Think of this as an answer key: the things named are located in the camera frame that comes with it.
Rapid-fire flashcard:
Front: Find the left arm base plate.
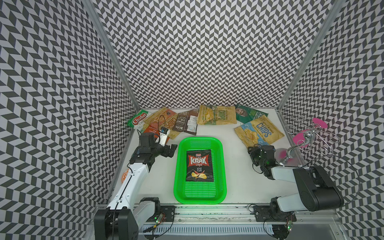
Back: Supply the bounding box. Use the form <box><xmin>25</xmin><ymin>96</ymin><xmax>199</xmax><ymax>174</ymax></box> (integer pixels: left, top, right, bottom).
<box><xmin>147</xmin><ymin>205</ymin><xmax>176</xmax><ymax>223</ymax></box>

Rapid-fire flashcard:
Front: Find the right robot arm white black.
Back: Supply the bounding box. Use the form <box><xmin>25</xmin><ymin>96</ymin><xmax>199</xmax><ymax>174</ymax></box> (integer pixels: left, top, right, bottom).
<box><xmin>248</xmin><ymin>144</ymin><xmax>345</xmax><ymax>222</ymax></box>

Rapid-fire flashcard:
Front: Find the green red Chuba bag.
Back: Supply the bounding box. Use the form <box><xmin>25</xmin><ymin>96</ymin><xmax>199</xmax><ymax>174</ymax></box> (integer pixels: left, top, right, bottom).
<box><xmin>127</xmin><ymin>109</ymin><xmax>152</xmax><ymax>133</ymax></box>

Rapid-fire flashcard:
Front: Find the yellow blue Chips bag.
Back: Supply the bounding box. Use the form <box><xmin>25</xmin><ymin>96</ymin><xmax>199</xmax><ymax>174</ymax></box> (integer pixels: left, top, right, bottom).
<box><xmin>235</xmin><ymin>116</ymin><xmax>285</xmax><ymax>148</ymax></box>

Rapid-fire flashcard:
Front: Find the black Krax chips bag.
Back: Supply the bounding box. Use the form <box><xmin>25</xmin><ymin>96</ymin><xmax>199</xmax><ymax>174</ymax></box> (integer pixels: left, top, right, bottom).
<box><xmin>186</xmin><ymin>150</ymin><xmax>214</xmax><ymax>183</ymax></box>

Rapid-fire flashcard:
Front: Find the chrome pink cup stand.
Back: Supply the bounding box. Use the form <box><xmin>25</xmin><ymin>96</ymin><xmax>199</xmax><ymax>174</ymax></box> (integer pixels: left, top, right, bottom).
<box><xmin>275</xmin><ymin>116</ymin><xmax>341</xmax><ymax>167</ymax></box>

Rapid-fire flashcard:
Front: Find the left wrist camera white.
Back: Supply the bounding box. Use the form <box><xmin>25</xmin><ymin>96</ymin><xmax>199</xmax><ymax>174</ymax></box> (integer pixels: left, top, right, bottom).
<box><xmin>159</xmin><ymin>127</ymin><xmax>170</xmax><ymax>147</ymax></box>

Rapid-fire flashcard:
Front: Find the brown dark snack bag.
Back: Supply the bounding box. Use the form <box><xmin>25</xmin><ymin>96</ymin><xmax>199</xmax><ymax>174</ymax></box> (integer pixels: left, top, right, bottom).
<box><xmin>173</xmin><ymin>109</ymin><xmax>199</xmax><ymax>136</ymax></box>

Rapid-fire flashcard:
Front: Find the yellow green Chips bag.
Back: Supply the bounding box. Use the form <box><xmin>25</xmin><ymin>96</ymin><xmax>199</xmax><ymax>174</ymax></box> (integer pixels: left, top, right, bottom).
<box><xmin>198</xmin><ymin>105</ymin><xmax>237</xmax><ymax>125</ymax></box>

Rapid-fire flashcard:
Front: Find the red orange snack bag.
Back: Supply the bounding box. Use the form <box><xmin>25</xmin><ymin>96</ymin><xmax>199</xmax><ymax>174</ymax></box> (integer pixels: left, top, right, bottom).
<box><xmin>143</xmin><ymin>125</ymin><xmax>171</xmax><ymax>143</ymax></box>

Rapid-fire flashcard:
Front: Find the orange Chips bag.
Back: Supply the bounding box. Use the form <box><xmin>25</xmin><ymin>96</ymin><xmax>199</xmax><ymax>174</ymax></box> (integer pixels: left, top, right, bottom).
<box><xmin>145</xmin><ymin>107</ymin><xmax>180</xmax><ymax>140</ymax></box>

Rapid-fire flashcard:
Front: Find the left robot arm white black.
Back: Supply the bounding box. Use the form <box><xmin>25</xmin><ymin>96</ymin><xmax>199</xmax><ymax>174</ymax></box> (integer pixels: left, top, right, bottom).
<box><xmin>94</xmin><ymin>133</ymin><xmax>178</xmax><ymax>240</ymax></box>

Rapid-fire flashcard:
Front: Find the green Real chips bag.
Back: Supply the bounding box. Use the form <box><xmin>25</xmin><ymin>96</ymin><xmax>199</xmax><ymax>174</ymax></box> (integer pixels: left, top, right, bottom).
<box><xmin>235</xmin><ymin>104</ymin><xmax>268</xmax><ymax>124</ymax></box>

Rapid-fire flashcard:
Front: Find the aluminium front rail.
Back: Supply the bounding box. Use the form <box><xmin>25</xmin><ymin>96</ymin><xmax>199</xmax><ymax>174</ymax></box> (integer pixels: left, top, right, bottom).
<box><xmin>89</xmin><ymin>203</ymin><xmax>343</xmax><ymax>226</ymax></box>

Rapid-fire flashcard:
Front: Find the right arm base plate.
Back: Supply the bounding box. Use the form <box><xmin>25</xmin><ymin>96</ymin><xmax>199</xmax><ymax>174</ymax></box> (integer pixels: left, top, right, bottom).
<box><xmin>253</xmin><ymin>205</ymin><xmax>297</xmax><ymax>223</ymax></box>

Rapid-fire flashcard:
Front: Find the green plastic basket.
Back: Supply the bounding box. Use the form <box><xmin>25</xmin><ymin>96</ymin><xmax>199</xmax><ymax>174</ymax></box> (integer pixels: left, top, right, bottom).
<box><xmin>174</xmin><ymin>137</ymin><xmax>227</xmax><ymax>205</ymax></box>

